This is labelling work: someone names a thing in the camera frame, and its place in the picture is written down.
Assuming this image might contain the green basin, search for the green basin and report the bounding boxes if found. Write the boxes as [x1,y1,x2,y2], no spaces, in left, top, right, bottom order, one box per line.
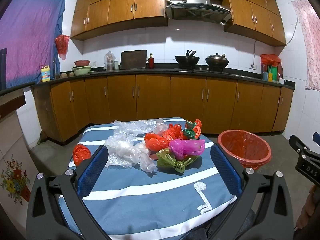
[71,66,92,76]

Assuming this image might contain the black kitchen countertop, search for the black kitchen countertop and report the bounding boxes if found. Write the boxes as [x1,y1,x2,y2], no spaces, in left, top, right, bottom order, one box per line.
[31,67,296,90]

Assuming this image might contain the green packets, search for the green packets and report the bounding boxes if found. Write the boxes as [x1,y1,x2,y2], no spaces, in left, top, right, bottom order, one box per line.
[267,65,279,82]

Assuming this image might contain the large orange red plastic bag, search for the large orange red plastic bag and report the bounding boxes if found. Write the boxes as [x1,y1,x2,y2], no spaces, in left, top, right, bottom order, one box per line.
[144,132,173,152]

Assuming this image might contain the blue purple cloth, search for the blue purple cloth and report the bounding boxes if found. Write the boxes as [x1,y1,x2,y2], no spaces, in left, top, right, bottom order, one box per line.
[0,0,66,89]

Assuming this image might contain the black wok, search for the black wok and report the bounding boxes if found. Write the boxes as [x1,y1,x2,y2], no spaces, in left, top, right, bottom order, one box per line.
[174,50,200,70]

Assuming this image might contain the power cable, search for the power cable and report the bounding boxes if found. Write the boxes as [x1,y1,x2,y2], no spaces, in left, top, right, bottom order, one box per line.
[252,39,258,65]

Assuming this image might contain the magenta plastic bag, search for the magenta plastic bag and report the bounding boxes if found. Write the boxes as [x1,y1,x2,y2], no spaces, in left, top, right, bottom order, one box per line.
[169,139,206,160]

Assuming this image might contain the hanging red plastic bag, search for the hanging red plastic bag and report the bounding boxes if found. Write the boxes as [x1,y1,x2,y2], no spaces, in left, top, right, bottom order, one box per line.
[55,34,70,61]

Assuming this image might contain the white translucent plastic bag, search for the white translucent plastic bag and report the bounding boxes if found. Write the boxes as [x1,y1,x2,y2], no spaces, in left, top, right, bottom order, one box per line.
[152,118,168,135]

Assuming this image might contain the dark cutting board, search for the dark cutting board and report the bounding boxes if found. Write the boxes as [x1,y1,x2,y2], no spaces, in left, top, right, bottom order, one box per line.
[120,50,148,70]

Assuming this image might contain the wooden upper cabinet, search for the wooden upper cabinet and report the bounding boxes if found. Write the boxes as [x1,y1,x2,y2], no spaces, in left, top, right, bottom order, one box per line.
[224,0,286,47]
[70,0,168,41]

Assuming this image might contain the yellow detergent bottle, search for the yellow detergent bottle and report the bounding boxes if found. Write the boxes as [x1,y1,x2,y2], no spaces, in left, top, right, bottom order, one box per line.
[41,65,51,83]

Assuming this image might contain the red plastic trash basin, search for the red plastic trash basin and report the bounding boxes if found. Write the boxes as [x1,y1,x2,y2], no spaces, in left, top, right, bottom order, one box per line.
[217,129,272,170]

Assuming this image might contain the blue white striped tablecloth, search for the blue white striped tablecloth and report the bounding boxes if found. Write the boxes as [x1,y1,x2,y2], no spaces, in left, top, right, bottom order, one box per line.
[59,116,238,240]

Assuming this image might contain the clear bubble wrap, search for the clear bubble wrap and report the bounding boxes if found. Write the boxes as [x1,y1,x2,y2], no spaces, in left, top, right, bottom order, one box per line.
[112,119,160,137]
[104,152,135,170]

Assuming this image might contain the white floral cabinet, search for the white floral cabinet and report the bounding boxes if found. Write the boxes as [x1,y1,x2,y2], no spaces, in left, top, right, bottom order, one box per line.
[0,116,44,233]

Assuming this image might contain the red bag on countertop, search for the red bag on countertop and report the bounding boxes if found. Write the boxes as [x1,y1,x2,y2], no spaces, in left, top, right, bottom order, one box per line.
[260,54,282,68]

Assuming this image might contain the small red plastic bag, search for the small red plastic bag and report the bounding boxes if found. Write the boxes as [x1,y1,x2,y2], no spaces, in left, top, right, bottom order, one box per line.
[73,144,91,167]

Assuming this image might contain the gas stove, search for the gas stove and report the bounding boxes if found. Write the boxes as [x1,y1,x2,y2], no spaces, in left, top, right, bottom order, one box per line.
[174,66,232,74]

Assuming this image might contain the black pot with lid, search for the black pot with lid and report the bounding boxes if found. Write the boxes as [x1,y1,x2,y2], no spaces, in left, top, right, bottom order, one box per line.
[205,53,230,72]

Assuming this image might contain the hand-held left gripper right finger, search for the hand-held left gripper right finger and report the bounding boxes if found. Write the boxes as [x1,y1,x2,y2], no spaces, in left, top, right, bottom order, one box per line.
[207,144,294,240]

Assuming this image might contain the clear bag on counter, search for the clear bag on counter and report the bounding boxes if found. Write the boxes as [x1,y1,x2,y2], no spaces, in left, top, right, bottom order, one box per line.
[104,50,116,71]

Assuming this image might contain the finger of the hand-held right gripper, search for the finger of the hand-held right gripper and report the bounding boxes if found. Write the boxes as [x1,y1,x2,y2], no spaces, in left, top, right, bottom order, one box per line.
[289,133,320,157]

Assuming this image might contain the clear plastic bag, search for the clear plastic bag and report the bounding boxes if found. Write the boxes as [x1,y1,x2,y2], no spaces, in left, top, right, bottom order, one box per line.
[104,135,157,173]

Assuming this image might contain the wooden lower cabinets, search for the wooden lower cabinets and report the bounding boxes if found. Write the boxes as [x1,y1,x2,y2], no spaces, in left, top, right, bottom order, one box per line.
[32,74,294,145]

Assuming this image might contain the pink floral curtain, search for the pink floral curtain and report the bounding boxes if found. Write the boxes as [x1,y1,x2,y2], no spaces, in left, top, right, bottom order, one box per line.
[291,0,320,92]

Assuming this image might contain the dark green red plastic bag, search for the dark green red plastic bag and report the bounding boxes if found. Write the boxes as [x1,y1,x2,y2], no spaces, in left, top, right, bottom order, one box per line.
[182,121,198,140]

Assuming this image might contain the olive green plastic bag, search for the olive green plastic bag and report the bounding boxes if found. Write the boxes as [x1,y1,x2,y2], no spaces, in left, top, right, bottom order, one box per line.
[156,148,200,173]

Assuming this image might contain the steel range hood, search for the steel range hood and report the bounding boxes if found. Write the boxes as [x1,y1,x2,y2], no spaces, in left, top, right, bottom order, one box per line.
[165,0,232,26]

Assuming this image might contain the person's right hand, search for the person's right hand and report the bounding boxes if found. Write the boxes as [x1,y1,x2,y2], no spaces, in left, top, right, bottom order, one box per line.
[299,184,320,233]

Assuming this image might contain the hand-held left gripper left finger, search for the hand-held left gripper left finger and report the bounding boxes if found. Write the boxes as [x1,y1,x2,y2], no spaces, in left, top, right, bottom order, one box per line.
[26,144,118,240]

